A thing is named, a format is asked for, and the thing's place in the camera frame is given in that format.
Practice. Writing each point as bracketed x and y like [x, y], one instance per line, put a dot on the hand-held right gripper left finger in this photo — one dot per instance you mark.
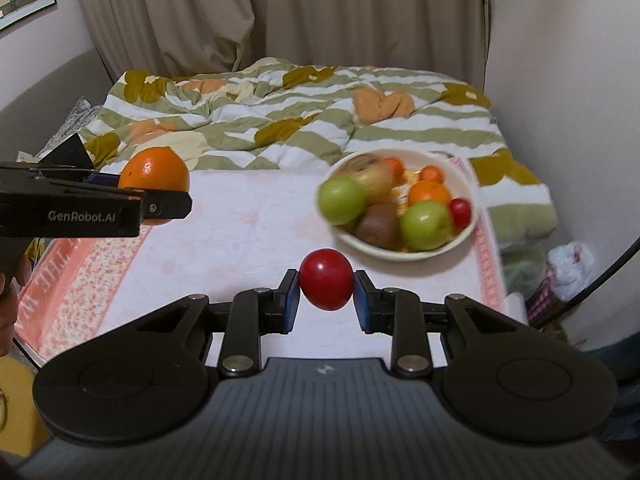
[289, 306]

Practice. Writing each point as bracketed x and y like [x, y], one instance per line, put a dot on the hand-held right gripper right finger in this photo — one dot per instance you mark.
[362, 306]

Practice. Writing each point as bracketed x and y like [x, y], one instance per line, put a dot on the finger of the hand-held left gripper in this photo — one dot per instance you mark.
[165, 205]
[102, 178]

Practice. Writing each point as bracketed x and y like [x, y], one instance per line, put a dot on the large orange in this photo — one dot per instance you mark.
[155, 170]

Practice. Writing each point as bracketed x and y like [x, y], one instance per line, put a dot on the cream printed bowl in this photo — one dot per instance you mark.
[380, 253]

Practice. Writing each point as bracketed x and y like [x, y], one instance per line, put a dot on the brown kiwi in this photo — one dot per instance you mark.
[377, 227]

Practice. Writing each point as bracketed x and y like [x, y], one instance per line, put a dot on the green apple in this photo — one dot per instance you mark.
[425, 226]
[342, 200]

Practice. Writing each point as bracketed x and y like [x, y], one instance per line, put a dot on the small tangerine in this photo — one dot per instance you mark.
[430, 193]

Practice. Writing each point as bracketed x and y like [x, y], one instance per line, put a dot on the yellow apple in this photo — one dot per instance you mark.
[372, 175]

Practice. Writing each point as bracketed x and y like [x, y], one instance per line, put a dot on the red cherry tomato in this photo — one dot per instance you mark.
[461, 212]

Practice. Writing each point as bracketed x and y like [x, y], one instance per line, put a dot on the person's left hand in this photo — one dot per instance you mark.
[7, 310]

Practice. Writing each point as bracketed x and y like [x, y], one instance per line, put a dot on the pink floral towel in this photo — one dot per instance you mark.
[225, 220]

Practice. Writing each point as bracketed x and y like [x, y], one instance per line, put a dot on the grey patterned pillow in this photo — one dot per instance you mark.
[75, 120]

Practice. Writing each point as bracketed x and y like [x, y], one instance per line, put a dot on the grey bed headboard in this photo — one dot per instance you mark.
[50, 85]

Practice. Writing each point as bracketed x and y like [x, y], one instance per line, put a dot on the tiny orange kumquat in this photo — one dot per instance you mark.
[395, 166]
[431, 174]

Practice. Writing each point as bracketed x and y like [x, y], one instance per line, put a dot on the green striped flower blanket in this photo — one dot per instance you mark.
[300, 110]

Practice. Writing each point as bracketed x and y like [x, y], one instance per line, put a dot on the beige curtain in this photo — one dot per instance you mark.
[375, 10]
[165, 10]

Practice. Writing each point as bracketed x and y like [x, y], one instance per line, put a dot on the yellow garment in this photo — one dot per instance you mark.
[17, 400]

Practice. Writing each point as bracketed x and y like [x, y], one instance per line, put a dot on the white plastic bag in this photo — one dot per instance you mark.
[570, 267]

